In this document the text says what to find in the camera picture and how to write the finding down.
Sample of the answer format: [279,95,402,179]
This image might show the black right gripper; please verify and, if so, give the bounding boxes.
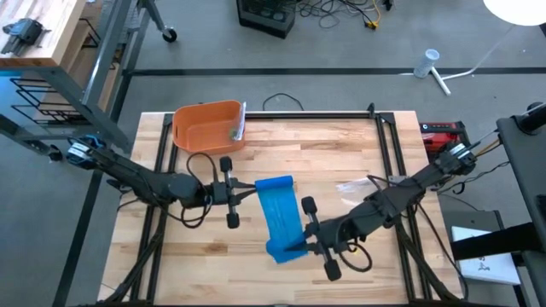
[282,195,343,283]

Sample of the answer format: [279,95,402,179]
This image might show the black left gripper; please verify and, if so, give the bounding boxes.
[209,156,258,230]

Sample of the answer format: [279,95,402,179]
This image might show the blue elastic bandage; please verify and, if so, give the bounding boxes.
[254,175,310,265]

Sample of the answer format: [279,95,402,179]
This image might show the clear plastic zip bag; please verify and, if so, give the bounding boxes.
[229,101,248,142]
[335,175,385,202]

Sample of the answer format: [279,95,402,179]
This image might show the orange plastic bin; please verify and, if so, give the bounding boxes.
[171,100,247,156]

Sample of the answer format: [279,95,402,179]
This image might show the black computer case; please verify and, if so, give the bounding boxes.
[235,0,299,40]

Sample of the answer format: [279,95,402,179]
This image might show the red black battery pack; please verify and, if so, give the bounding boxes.
[419,120,472,159]

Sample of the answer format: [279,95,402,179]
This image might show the white paper sheet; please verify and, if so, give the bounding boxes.
[450,225,522,286]

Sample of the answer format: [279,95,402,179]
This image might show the black flat bar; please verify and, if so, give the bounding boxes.
[450,221,546,262]

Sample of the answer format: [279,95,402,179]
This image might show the grey metal table legs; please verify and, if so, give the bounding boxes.
[0,0,178,154]

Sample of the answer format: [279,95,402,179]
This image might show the white lamp stand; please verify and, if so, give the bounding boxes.
[429,23,515,97]

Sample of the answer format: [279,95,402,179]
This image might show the white plastic cylinder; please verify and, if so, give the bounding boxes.
[412,48,441,79]

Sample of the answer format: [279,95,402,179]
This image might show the grey metal cart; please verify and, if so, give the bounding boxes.
[494,101,546,307]

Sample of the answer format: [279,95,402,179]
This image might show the wooden side table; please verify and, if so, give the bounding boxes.
[0,0,89,69]

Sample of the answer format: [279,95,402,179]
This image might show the black hand tool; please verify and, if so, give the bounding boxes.
[1,18,47,56]

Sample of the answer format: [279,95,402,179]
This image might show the white lamp shade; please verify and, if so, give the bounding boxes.
[481,0,546,27]

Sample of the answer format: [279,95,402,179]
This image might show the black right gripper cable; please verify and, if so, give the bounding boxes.
[336,241,374,274]

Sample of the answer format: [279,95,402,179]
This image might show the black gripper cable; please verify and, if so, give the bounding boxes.
[180,152,221,229]
[336,241,374,274]

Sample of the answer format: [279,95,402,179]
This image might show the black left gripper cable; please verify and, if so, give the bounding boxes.
[180,152,221,229]

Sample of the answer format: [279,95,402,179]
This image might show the black floor cable loop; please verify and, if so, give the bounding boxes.
[261,92,305,113]

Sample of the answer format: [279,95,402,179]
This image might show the tangled floor cables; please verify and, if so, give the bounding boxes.
[296,0,396,31]

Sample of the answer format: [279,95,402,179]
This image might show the black wire rack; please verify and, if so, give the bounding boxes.
[9,76,89,127]

